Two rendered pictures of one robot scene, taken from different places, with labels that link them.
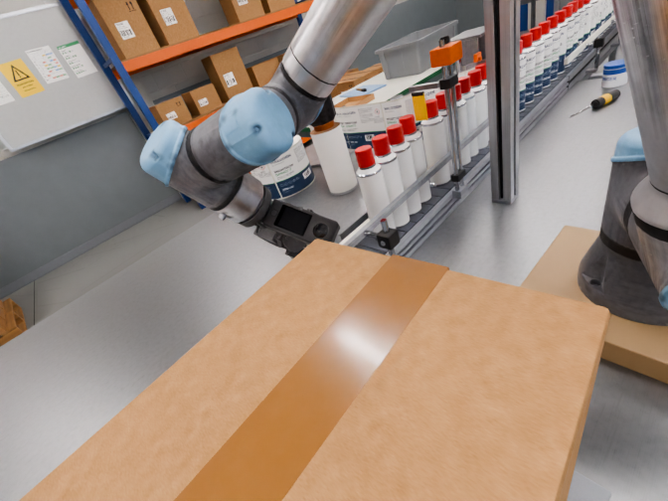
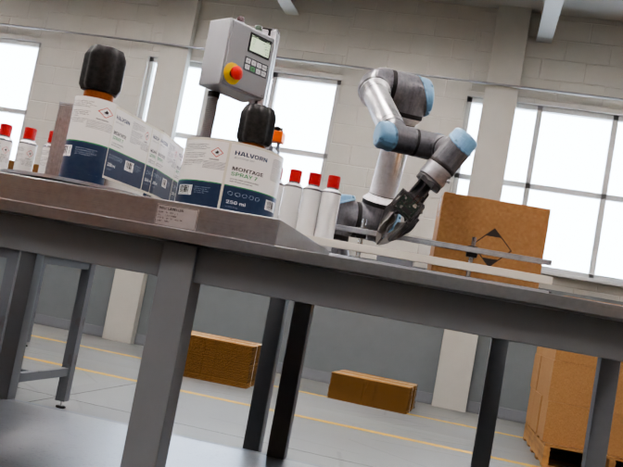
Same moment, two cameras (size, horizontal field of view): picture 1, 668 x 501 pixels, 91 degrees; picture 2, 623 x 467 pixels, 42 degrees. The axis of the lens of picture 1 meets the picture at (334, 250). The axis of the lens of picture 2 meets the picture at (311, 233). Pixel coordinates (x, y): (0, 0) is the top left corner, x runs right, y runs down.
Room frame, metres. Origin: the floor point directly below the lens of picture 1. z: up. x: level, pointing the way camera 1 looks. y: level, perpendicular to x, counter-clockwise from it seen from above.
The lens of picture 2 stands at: (2.21, 1.33, 0.76)
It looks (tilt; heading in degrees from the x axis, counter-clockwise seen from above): 4 degrees up; 223
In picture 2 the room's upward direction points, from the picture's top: 10 degrees clockwise
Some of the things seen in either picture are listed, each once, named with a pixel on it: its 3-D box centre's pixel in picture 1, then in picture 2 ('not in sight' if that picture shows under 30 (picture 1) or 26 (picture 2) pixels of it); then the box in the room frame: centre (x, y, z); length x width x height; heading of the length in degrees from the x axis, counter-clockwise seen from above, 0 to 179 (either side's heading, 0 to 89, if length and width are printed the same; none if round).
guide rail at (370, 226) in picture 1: (376, 222); (346, 228); (0.56, -0.10, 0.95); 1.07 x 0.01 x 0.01; 124
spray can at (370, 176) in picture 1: (375, 195); (327, 213); (0.61, -0.12, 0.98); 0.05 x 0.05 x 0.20
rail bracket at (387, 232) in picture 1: (383, 253); (359, 247); (0.51, -0.09, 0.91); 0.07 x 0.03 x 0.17; 34
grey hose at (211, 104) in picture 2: not in sight; (207, 128); (0.76, -0.51, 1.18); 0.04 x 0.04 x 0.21
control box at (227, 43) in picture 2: not in sight; (237, 61); (0.74, -0.45, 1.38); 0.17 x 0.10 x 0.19; 179
